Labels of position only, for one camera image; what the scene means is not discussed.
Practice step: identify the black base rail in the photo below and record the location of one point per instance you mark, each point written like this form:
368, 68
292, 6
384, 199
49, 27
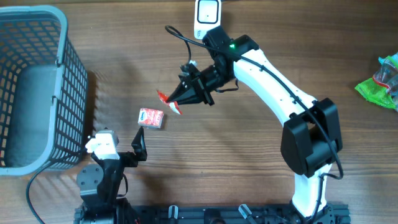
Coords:
276, 213

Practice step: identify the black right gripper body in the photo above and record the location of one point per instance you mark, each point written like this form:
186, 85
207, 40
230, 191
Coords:
195, 77

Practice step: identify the grey plastic basket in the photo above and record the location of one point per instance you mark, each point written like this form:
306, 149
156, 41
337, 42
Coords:
44, 87

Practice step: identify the teal tissue pack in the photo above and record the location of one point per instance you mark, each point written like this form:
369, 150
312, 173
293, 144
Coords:
394, 59

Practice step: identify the green candy bag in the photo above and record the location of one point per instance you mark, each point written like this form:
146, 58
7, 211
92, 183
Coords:
381, 88

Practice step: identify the red Kleenex tissue pack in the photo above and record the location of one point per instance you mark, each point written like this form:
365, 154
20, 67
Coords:
150, 118

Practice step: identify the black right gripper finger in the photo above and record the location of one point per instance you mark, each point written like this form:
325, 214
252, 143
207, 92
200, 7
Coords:
184, 88
186, 100

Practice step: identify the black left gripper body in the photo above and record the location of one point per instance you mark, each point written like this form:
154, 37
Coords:
127, 160

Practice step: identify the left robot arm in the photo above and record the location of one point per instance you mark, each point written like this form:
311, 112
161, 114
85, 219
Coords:
99, 182

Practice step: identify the white barcode scanner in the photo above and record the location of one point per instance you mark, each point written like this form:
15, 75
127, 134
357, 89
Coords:
207, 16

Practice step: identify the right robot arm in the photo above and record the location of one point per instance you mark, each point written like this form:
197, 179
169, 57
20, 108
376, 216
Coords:
311, 134

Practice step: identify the red coffee stick sachet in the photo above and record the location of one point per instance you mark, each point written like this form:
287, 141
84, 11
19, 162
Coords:
173, 105

